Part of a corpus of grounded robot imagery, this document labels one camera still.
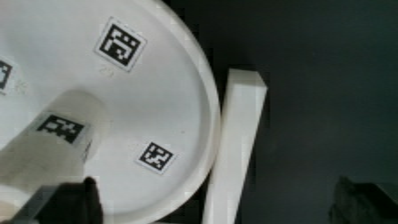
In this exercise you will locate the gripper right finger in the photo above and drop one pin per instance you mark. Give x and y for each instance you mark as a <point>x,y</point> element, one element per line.
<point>365,203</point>

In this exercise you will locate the white cylindrical table leg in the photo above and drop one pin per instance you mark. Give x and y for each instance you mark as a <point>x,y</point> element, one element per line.
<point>45,155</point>

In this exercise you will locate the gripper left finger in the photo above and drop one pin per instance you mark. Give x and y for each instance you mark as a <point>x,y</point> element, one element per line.
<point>62,204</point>

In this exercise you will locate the white round table top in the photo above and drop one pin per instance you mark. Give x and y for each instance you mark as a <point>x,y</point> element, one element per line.
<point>110,46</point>

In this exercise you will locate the white right border rail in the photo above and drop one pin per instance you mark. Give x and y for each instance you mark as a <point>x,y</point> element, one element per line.
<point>242,108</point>

